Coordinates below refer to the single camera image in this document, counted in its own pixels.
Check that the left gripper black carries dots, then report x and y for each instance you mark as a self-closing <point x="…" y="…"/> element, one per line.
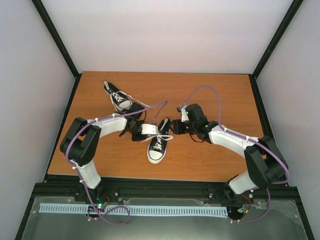
<point x="135" y="138"/>

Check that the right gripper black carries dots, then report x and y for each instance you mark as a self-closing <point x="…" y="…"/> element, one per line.
<point x="178" y="129"/>

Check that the sneaker white shoelace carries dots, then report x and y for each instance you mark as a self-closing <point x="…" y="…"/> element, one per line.
<point x="140" y="102"/>
<point x="159" y="142"/>

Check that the black white sneaker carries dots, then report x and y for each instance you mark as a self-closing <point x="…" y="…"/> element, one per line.
<point x="109" y="87"/>
<point x="155" y="157"/>

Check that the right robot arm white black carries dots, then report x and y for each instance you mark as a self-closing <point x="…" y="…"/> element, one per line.
<point x="264" y="162"/>

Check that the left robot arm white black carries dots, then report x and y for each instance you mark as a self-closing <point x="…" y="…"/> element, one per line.
<point x="80" y="143"/>

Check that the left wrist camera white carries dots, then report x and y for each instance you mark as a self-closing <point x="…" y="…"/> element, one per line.
<point x="149" y="129"/>

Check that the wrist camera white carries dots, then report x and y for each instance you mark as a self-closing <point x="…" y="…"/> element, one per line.
<point x="184" y="115"/>
<point x="149" y="129"/>

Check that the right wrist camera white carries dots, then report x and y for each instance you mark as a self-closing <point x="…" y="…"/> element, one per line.
<point x="184" y="115"/>

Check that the right black frame post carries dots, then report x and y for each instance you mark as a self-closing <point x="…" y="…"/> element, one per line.
<point x="284" y="24"/>

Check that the black frame post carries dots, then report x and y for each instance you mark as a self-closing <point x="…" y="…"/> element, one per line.
<point x="46" y="19"/>
<point x="284" y="24"/>

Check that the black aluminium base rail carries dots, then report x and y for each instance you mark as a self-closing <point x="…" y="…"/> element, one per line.
<point x="116" y="190"/>

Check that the light blue slotted cable duct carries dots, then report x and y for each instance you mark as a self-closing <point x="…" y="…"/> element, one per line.
<point x="136" y="210"/>

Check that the left black frame post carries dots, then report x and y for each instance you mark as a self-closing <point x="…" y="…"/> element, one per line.
<point x="46" y="19"/>

